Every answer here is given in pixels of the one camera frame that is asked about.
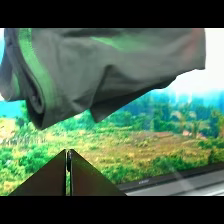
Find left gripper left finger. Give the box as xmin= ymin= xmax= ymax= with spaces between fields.
xmin=9 ymin=148 xmax=68 ymax=197

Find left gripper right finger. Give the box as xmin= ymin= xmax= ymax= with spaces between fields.
xmin=67 ymin=148 xmax=127 ymax=197

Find dark green garment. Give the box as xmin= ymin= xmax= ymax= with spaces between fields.
xmin=0 ymin=28 xmax=207 ymax=131

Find silver frame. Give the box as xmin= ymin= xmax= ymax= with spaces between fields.
xmin=125 ymin=170 xmax=224 ymax=197

